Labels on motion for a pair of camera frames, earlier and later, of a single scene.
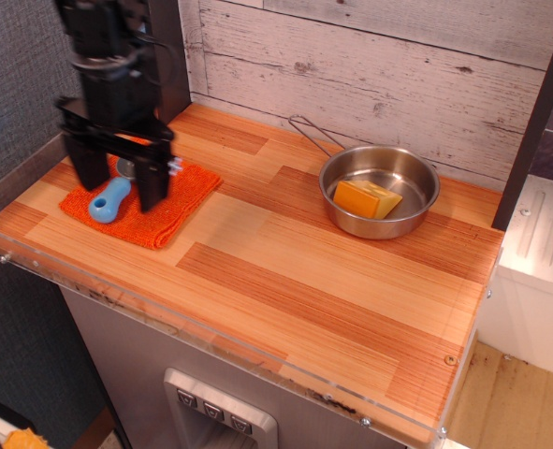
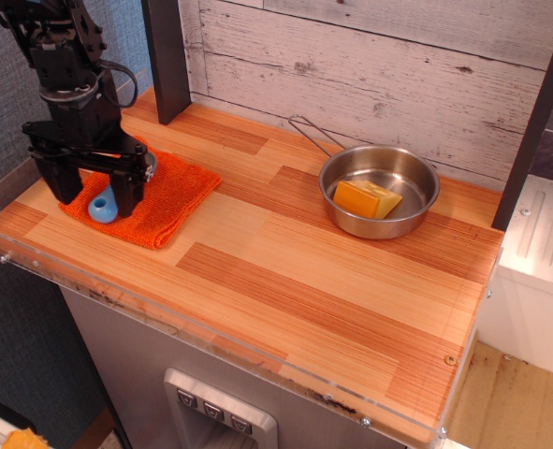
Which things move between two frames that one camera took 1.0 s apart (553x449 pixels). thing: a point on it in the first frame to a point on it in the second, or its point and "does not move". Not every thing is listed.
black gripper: x=117 y=114 to x=85 y=129
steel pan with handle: x=374 y=192 does not move
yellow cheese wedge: x=365 y=198 does not move
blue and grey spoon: x=103 y=209 does not move
